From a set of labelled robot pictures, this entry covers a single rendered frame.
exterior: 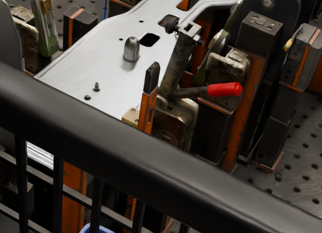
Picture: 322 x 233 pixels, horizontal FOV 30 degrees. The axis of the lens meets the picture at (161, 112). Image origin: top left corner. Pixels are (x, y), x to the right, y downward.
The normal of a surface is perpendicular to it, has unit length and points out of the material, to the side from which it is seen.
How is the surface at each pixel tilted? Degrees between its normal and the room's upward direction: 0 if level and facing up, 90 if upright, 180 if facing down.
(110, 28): 0
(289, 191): 0
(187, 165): 0
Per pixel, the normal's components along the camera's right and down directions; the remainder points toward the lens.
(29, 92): 0.13, -0.72
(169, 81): -0.48, 0.55
